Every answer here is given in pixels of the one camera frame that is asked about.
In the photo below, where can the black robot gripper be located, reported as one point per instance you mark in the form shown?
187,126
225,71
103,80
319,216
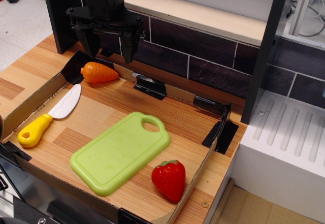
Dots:
107,17

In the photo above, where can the yellow handled white toy knife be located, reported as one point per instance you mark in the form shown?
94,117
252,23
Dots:
30,135

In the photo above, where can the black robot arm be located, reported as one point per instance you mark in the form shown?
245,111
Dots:
107,17

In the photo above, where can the green plastic cutting board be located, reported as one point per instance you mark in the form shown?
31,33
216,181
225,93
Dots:
112,158

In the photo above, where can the cardboard fence with black tape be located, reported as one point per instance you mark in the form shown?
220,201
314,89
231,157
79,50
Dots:
201,130

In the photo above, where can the orange toy carrot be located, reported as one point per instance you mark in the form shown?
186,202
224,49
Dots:
94,72

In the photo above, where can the dark tile backsplash shelf unit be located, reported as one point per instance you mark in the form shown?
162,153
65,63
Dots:
229,53

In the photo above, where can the red toy strawberry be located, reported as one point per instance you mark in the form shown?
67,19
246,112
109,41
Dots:
169,178

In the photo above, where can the white ribbed sink drainboard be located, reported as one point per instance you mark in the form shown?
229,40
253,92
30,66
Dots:
281,155

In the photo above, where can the aluminium frame with cables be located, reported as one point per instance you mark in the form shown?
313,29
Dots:
306,21

